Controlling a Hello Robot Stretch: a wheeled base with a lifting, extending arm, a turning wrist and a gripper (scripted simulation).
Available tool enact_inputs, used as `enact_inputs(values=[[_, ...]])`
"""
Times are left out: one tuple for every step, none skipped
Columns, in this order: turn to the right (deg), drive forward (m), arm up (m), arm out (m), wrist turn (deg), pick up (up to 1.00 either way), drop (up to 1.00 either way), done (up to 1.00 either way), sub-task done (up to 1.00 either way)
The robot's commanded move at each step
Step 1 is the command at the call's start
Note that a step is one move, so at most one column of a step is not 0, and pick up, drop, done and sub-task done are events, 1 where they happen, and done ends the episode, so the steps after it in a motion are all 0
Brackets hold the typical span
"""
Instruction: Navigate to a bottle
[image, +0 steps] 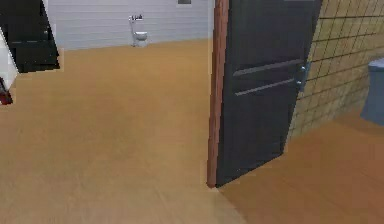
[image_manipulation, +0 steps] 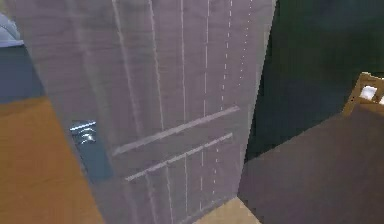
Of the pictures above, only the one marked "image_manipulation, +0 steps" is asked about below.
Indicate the grey panelled room door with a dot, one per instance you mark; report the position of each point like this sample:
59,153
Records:
173,100

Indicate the brown wooden cabinet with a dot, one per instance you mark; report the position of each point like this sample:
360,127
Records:
366,95

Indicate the pale grey rounded object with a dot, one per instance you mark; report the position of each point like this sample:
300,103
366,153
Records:
7,31

